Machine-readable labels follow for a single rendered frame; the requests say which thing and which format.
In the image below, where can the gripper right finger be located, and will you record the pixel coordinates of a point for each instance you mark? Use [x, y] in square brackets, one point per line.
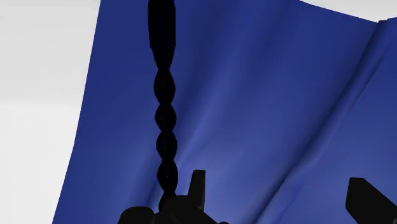
[369, 204]

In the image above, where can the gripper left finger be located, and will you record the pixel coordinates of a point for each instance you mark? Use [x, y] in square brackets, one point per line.
[186, 211]

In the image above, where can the black twisted rod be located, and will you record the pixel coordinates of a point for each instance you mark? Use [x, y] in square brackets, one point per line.
[164, 90]

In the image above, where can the blue sofa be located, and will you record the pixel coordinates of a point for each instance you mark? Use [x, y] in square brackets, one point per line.
[266, 102]

